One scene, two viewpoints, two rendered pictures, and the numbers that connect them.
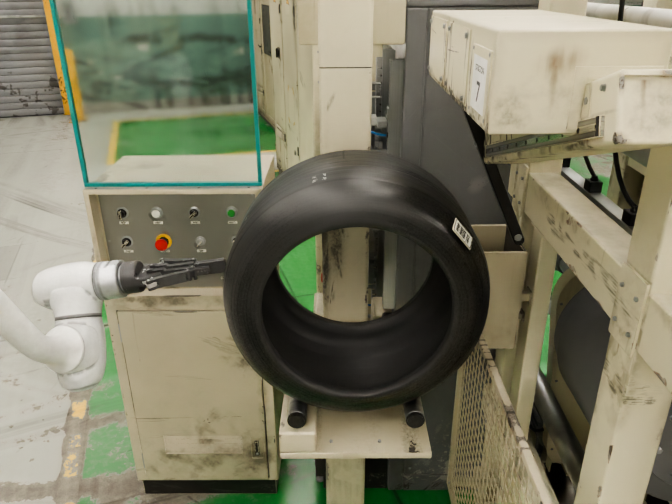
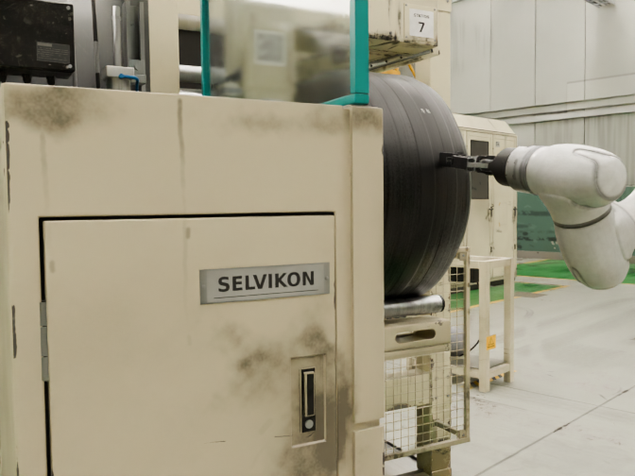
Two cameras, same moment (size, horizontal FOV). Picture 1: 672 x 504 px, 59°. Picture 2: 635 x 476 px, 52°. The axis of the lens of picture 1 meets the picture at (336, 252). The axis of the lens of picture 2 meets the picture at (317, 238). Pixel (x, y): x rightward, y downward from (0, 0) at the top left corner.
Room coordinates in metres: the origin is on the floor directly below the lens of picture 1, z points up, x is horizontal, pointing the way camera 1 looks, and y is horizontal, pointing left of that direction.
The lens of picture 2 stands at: (2.17, 1.41, 1.16)
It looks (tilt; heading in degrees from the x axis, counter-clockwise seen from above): 3 degrees down; 242
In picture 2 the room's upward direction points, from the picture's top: 1 degrees counter-clockwise
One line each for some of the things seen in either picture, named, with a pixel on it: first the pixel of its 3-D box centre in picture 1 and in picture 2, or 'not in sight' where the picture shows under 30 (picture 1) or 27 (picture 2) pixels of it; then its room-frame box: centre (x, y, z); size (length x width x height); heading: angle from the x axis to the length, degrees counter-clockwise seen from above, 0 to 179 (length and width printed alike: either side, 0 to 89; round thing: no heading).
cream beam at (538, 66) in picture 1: (517, 59); (334, 21); (1.16, -0.34, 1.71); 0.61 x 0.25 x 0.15; 0
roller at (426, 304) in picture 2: (300, 377); (383, 309); (1.28, 0.09, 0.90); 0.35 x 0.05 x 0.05; 0
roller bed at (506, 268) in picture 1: (485, 285); not in sight; (1.51, -0.43, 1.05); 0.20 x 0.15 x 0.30; 0
